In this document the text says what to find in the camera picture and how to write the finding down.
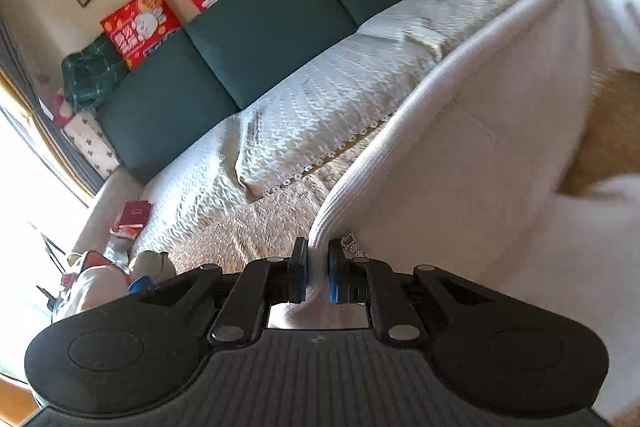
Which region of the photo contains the white knit sweater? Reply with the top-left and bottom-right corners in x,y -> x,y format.
270,0 -> 640,413

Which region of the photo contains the white patterned cushion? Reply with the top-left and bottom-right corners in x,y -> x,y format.
62,109 -> 121,180

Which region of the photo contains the green sofa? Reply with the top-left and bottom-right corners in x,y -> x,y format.
70,0 -> 456,258

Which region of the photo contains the cream quilted sofa cover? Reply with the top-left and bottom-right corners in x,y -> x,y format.
130,0 -> 551,278

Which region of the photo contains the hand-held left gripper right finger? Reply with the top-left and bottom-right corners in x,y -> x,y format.
326,239 -> 497,346

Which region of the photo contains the grey plush toy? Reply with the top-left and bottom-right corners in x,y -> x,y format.
127,249 -> 176,295

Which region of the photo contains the pink plush toy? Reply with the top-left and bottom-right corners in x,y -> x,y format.
50,87 -> 73,128

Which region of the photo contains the grey curtain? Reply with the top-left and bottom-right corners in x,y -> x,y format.
0,14 -> 96,208

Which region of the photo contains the red book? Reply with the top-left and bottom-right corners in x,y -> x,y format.
109,201 -> 152,238

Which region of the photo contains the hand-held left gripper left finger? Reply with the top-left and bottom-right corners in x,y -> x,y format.
142,237 -> 309,349

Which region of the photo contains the green plaid cloth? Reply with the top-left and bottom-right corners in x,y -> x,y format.
61,34 -> 131,115

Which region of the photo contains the white cloth bundle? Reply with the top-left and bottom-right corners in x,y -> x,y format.
55,249 -> 131,323

